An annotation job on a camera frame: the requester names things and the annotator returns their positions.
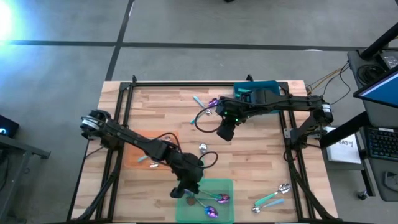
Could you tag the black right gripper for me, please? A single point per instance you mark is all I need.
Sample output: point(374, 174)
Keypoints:
point(231, 110)

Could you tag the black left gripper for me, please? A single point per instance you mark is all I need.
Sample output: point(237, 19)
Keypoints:
point(188, 169)

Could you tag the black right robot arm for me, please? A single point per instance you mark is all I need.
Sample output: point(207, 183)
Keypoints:
point(295, 102)

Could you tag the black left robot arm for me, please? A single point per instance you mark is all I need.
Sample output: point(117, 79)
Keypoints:
point(133, 140)

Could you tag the translucent green plastic tray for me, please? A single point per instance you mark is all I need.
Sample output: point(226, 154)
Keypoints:
point(224, 214)

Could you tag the dark blue plastic bin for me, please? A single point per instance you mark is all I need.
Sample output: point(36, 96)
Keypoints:
point(238, 85)

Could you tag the orange plastic tray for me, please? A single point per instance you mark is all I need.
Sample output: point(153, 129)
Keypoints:
point(132, 155)

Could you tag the black monitor stand bar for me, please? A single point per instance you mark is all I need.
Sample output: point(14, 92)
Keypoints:
point(342, 130)

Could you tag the white paper sheet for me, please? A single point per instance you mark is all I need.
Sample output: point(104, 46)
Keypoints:
point(345, 152)

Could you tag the black caster wheel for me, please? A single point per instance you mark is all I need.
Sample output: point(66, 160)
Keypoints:
point(362, 195)

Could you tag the grey desk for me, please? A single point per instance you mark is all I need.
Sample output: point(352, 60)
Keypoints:
point(376, 116)

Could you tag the black computer keyboard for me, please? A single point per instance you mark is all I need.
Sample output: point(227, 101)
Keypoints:
point(384, 143)

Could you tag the computer monitor with blue screen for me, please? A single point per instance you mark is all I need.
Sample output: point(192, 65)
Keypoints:
point(382, 90)

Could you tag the black metal stand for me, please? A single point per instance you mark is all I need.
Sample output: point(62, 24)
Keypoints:
point(25, 149)

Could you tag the dark grey computer mouse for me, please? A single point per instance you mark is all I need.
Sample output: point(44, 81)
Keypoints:
point(391, 182)

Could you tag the black round pole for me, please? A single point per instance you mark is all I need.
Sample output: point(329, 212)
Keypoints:
point(379, 42)

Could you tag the black power adapter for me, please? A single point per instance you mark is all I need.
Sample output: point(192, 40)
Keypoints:
point(390, 59)

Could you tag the black device with blue light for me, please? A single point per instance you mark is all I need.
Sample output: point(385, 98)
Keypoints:
point(7, 124)

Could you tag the black metal table frame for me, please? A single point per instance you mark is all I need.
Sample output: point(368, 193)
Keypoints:
point(186, 84)

